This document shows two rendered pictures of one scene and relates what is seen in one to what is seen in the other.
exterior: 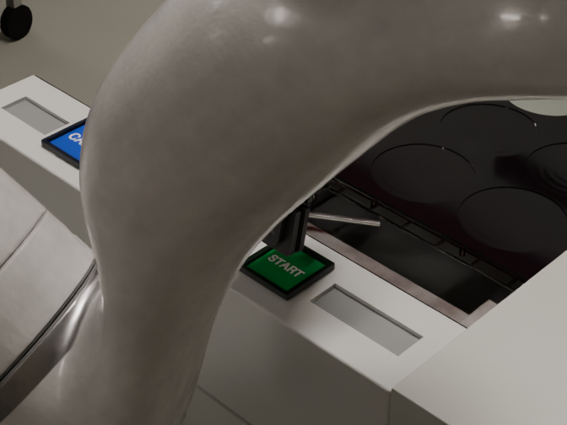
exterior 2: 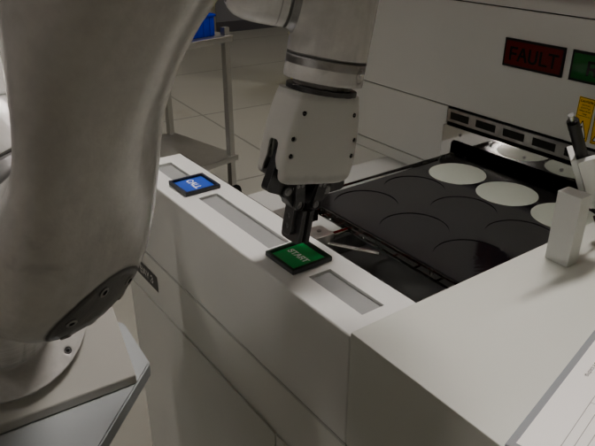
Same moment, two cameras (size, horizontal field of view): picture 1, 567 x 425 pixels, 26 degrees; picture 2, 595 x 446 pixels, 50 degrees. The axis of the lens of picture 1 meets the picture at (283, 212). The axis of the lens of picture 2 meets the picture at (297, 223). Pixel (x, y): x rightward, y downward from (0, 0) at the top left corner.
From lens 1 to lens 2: 0.31 m
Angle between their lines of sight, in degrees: 13
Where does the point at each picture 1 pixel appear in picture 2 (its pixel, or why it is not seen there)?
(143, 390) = (42, 204)
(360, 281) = (348, 269)
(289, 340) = (289, 301)
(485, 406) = (420, 351)
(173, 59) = not seen: outside the picture
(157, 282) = (38, 80)
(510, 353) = (445, 320)
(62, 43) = not seen: hidden behind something
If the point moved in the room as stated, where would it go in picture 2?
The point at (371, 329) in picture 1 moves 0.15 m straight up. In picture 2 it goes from (348, 297) to (353, 165)
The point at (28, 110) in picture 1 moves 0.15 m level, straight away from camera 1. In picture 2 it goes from (169, 169) to (179, 138)
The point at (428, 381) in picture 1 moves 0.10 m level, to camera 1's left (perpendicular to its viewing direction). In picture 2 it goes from (379, 331) to (276, 320)
